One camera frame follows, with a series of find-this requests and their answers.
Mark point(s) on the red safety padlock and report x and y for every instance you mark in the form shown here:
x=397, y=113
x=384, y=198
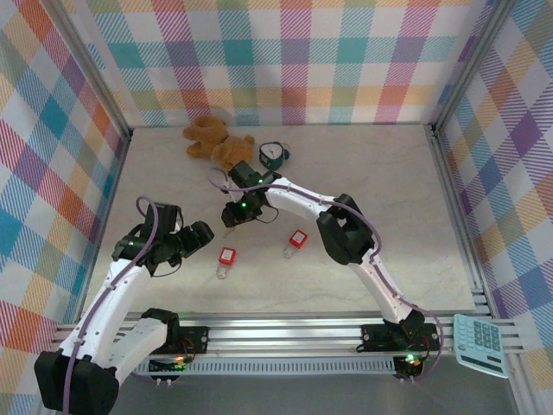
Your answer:
x=227, y=256
x=298, y=238

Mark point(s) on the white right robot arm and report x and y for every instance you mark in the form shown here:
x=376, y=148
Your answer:
x=380, y=276

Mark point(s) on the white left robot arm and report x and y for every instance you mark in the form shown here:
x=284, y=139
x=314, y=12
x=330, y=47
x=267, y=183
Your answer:
x=108, y=294

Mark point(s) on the teal alarm clock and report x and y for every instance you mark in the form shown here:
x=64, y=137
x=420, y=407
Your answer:
x=272, y=155

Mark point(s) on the brown teddy bear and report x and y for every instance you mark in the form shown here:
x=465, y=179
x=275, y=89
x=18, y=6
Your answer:
x=216, y=138

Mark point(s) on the small control board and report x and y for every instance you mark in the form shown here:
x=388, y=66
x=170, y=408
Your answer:
x=173, y=365
x=410, y=365

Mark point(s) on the light blue calculator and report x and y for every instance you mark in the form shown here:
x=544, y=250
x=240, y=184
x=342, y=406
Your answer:
x=479, y=346

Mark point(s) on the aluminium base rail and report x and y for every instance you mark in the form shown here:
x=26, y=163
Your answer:
x=281, y=335

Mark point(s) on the aluminium frame post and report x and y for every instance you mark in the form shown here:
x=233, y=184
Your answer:
x=475, y=65
x=86, y=65

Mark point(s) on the aluminium frame rail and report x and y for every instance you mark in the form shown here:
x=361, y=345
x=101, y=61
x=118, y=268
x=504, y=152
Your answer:
x=459, y=216

